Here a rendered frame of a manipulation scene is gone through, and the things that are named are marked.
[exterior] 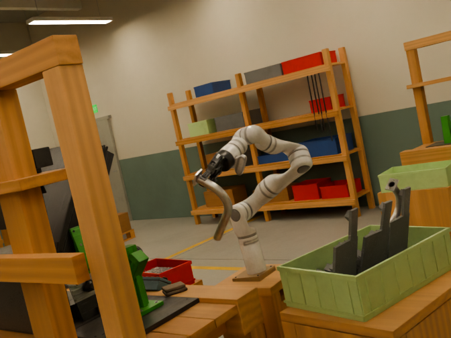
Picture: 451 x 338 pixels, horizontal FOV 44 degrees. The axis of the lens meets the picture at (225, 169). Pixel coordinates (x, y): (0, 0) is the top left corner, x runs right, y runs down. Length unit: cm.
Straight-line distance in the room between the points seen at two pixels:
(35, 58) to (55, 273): 68
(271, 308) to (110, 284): 91
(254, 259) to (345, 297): 62
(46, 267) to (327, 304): 102
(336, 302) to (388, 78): 562
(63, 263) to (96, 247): 13
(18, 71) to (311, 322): 137
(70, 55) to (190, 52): 772
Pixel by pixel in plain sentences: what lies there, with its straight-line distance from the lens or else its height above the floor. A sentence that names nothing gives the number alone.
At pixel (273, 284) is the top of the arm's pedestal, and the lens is 245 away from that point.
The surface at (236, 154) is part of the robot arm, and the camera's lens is 199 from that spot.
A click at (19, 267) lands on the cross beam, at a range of 207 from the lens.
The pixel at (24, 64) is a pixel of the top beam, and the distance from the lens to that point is 188.
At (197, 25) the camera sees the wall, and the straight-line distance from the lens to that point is 932.
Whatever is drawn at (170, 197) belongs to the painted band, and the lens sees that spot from 1034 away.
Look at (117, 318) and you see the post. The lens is 180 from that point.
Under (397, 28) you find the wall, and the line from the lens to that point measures 745.
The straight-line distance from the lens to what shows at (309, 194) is 770.
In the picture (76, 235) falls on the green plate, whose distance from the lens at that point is 248.
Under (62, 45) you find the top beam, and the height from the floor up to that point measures 191.
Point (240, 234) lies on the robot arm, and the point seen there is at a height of 106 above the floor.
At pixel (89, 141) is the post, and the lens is 174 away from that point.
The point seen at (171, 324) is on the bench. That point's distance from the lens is 217.
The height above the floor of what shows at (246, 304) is 86.
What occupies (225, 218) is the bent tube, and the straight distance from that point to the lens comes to 193.
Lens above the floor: 159
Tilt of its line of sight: 5 degrees down
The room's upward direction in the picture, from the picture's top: 12 degrees counter-clockwise
